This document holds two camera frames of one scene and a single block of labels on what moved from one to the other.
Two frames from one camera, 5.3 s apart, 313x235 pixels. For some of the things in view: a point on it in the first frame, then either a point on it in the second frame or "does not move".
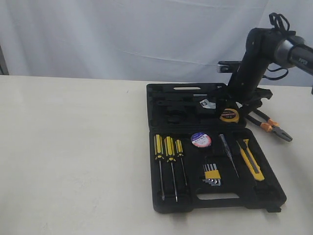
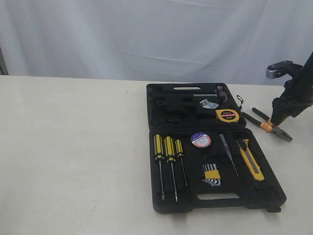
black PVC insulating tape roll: x=201 y=139 does not move
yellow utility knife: x=251 y=160 does not move
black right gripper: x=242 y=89 -> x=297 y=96
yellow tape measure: x=230 y=114 does not move
